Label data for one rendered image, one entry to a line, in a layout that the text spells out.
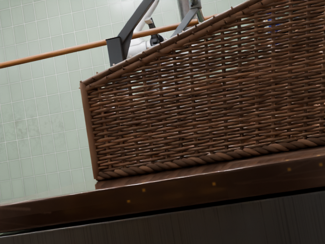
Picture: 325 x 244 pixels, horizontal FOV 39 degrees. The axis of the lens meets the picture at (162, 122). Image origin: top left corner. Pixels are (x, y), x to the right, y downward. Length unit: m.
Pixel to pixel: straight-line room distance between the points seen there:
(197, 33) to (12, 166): 3.21
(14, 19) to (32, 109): 0.74
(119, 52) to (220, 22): 0.67
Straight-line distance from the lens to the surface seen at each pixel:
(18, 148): 3.77
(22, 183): 3.77
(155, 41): 2.36
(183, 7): 2.88
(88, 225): 0.48
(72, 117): 3.59
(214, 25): 0.68
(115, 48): 1.32
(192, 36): 0.68
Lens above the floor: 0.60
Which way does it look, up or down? 4 degrees up
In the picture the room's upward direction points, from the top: 9 degrees counter-clockwise
